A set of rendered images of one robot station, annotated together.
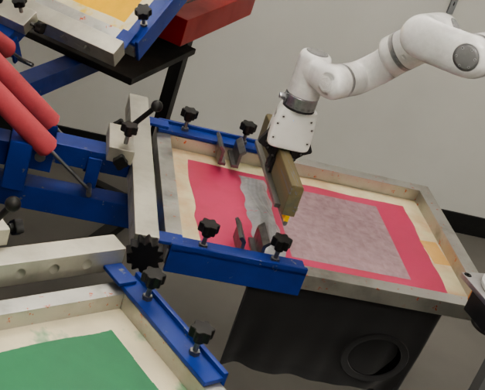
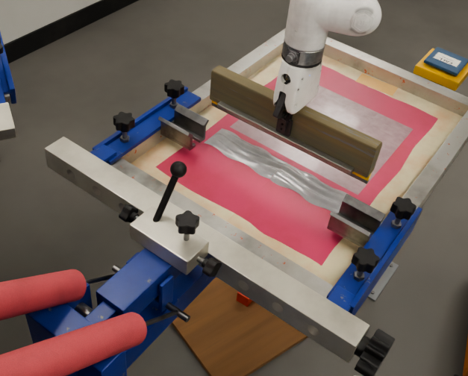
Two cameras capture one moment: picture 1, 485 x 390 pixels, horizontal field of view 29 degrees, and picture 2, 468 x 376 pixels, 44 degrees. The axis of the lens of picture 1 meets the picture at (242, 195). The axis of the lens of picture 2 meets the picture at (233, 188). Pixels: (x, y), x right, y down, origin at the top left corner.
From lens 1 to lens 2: 1.54 m
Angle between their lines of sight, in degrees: 39
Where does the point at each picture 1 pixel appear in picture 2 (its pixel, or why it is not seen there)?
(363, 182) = (265, 58)
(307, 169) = not seen: hidden behind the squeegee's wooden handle
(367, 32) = not seen: outside the picture
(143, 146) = (170, 212)
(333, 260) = not seen: hidden behind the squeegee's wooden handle
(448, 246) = (383, 71)
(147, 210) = (308, 300)
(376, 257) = (374, 130)
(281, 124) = (301, 88)
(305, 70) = (322, 17)
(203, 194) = (227, 198)
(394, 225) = (328, 82)
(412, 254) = (375, 101)
